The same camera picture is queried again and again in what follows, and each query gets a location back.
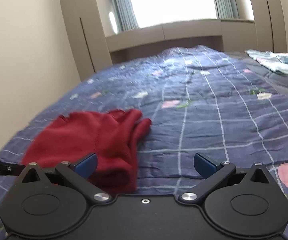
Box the blue plaid floral quilt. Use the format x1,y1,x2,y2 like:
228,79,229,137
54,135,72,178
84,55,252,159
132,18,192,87
0,46,288,238

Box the blue left curtain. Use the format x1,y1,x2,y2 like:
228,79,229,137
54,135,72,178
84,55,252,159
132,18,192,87
111,0,139,32

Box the light blue folded clothes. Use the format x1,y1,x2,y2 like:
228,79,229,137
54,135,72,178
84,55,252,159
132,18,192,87
245,49,288,74

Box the red long-sleeve shirt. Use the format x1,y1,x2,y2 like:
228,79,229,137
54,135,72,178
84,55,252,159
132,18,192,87
21,109,151,195

